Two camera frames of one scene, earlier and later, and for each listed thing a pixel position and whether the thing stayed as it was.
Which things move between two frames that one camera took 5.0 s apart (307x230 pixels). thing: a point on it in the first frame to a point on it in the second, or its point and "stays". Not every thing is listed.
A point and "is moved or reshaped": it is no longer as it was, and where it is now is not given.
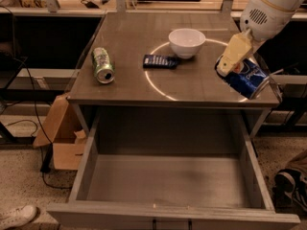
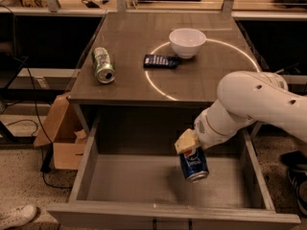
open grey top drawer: (171, 168) stays
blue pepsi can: (247, 78) is moved or reshaped
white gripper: (263, 23) to (204, 132)
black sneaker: (290, 187) to (295, 162)
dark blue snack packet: (160, 61) stays
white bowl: (186, 42) stays
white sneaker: (18, 216) stays
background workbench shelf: (90, 2) stays
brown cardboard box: (64, 131) stays
